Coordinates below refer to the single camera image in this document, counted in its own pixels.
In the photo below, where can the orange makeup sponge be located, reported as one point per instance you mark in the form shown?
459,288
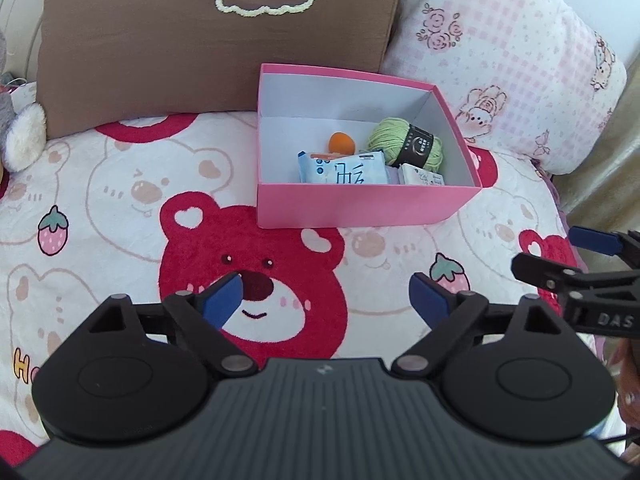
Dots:
341,141

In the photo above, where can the white tissue pack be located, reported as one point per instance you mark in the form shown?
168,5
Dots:
422,176

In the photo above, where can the beige bed sheet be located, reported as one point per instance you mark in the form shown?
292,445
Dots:
600,185

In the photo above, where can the green yarn ball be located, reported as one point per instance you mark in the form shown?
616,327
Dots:
385,137

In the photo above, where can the cream bed headboard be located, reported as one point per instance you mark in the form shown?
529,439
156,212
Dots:
20,25

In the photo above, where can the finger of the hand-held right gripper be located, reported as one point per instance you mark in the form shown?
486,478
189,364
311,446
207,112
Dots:
545,272
595,239

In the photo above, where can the person's right hand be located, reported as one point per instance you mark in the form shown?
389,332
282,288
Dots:
631,370

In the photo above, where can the blue wet wipes pack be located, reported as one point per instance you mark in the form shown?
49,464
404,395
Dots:
350,172

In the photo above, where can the brown embroidered pillow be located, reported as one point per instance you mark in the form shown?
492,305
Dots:
150,60

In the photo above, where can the red bear printed blanket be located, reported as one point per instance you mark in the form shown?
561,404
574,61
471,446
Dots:
100,260

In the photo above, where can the pink checked pillow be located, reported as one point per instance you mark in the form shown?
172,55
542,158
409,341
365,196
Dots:
500,60

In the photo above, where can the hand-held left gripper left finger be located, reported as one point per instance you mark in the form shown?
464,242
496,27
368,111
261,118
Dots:
225,297

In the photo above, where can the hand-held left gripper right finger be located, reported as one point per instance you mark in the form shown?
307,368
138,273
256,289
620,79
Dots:
427,297

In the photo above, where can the pink cardboard box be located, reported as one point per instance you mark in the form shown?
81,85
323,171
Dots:
350,205

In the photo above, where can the grey white plush toy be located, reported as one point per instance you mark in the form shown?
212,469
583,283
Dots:
22,135

